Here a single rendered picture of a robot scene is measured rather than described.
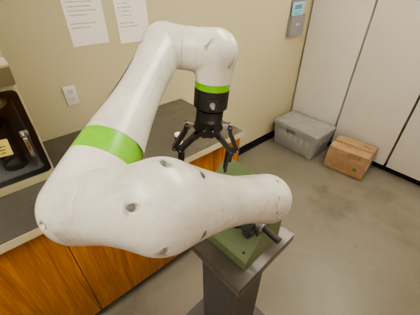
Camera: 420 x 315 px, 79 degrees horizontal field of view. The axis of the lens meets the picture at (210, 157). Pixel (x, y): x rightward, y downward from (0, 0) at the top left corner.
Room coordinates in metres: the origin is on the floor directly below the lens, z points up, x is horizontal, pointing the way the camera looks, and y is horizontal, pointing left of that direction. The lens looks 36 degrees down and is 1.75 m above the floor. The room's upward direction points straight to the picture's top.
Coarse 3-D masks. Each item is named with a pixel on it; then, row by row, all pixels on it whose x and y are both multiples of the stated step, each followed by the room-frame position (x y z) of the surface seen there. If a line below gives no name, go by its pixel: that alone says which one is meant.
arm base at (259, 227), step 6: (246, 228) 0.52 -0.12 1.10; (252, 228) 0.52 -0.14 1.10; (258, 228) 0.51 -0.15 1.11; (264, 228) 0.51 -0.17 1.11; (246, 234) 0.53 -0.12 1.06; (252, 234) 0.52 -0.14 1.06; (258, 234) 0.51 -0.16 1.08; (270, 234) 0.49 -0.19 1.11; (276, 234) 0.49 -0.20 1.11; (276, 240) 0.47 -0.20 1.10
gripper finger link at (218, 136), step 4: (212, 132) 0.62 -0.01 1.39; (216, 132) 0.63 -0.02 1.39; (216, 136) 0.63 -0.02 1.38; (220, 136) 0.63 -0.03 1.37; (220, 140) 0.63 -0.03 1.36; (224, 140) 0.65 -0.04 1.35; (224, 144) 0.63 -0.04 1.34; (228, 144) 0.65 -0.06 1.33; (228, 148) 0.63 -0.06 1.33; (228, 152) 0.63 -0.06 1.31; (232, 152) 0.63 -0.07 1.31
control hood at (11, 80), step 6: (0, 60) 0.92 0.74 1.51; (0, 66) 0.87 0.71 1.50; (6, 66) 0.88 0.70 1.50; (0, 72) 0.88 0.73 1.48; (6, 72) 0.90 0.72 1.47; (0, 78) 0.90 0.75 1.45; (6, 78) 0.91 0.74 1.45; (12, 78) 0.93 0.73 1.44; (0, 84) 0.91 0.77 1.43; (6, 84) 0.93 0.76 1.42; (12, 84) 0.95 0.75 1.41
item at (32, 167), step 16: (0, 96) 0.92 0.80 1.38; (16, 96) 0.95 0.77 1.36; (0, 112) 0.91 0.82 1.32; (16, 112) 0.94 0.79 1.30; (0, 128) 0.89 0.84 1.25; (16, 128) 0.92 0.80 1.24; (32, 128) 0.96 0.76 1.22; (16, 144) 0.91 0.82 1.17; (32, 144) 0.94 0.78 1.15; (0, 160) 0.86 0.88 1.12; (16, 160) 0.89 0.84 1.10; (32, 160) 0.92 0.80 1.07; (48, 160) 0.96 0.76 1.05; (0, 176) 0.84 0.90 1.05; (16, 176) 0.87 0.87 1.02; (32, 176) 0.91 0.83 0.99
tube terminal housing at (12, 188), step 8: (0, 56) 0.97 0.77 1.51; (0, 88) 0.94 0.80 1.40; (8, 88) 0.96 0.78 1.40; (16, 88) 0.97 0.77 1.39; (24, 104) 0.97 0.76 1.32; (40, 176) 0.93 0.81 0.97; (48, 176) 0.95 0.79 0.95; (16, 184) 0.87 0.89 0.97; (24, 184) 0.89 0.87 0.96; (32, 184) 0.90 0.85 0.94; (0, 192) 0.83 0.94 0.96; (8, 192) 0.84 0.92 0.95
